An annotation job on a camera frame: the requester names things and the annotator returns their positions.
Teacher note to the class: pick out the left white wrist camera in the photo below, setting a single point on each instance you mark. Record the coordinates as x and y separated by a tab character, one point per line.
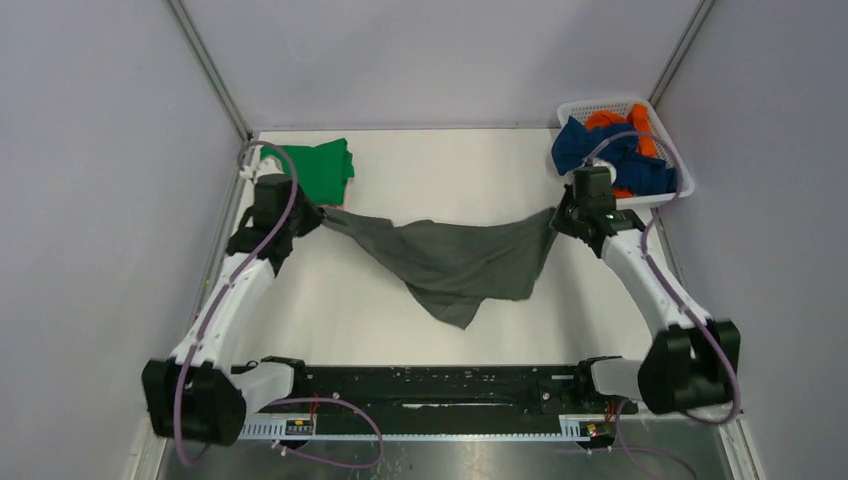
251	173

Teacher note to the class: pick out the white plastic basket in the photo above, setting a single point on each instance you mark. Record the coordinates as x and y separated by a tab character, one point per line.
581	110

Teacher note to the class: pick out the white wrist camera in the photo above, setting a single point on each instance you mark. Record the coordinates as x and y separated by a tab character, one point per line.
613	173
251	173

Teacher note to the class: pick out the folded green t-shirt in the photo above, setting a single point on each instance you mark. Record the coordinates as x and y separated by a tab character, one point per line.
324	170

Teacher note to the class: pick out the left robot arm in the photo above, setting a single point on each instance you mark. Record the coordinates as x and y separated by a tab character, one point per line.
196	393

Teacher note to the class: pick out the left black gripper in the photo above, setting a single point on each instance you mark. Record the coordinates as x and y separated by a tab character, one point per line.
315	214

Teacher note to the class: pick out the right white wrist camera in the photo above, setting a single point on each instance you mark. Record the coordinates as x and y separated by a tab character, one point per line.
613	173

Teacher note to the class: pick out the grey t-shirt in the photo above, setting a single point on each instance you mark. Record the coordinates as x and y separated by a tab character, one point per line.
451	269

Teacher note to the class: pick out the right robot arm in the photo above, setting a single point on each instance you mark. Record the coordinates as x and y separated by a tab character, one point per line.
691	365

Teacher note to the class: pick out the white slotted cable duct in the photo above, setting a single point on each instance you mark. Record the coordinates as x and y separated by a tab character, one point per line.
424	437

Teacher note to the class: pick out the orange t-shirt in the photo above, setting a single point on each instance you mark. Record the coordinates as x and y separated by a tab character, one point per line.
639	126

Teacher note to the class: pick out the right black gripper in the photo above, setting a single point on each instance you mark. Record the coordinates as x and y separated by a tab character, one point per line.
558	222

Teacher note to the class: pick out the blue t-shirt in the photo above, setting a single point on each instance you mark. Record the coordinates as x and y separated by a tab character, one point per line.
574	145

